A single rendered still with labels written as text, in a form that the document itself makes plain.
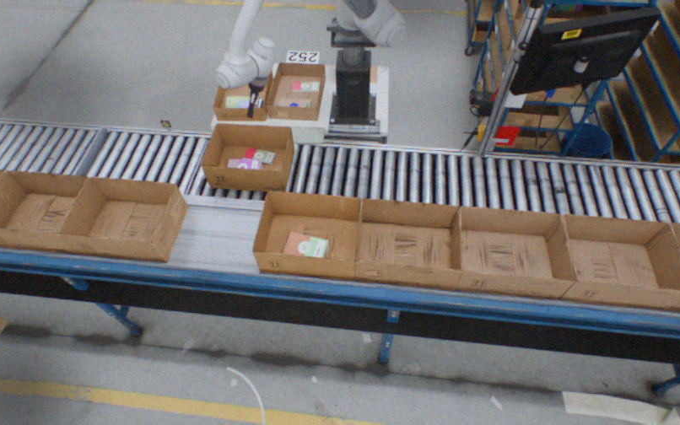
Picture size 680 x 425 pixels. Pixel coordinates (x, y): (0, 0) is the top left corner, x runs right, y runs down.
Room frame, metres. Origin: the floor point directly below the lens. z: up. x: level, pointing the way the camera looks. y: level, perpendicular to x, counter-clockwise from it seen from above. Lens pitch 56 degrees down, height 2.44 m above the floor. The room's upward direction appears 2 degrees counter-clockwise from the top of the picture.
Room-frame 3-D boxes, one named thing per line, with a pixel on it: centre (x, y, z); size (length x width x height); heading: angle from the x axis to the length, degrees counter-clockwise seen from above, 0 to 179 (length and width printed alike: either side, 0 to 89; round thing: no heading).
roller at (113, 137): (1.56, 1.29, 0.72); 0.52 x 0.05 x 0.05; 171
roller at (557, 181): (1.19, -1.09, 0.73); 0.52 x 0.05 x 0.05; 171
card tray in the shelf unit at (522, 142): (2.11, -1.22, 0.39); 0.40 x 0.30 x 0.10; 172
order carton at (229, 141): (1.48, 0.44, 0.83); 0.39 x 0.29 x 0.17; 82
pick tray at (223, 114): (2.02, 0.52, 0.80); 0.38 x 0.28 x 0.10; 176
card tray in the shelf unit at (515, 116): (2.10, -1.23, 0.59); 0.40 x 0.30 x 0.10; 169
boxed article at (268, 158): (1.55, 0.41, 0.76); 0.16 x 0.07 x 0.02; 73
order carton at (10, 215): (1.10, 1.28, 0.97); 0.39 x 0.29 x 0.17; 81
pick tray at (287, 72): (2.01, 0.21, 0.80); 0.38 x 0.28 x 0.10; 172
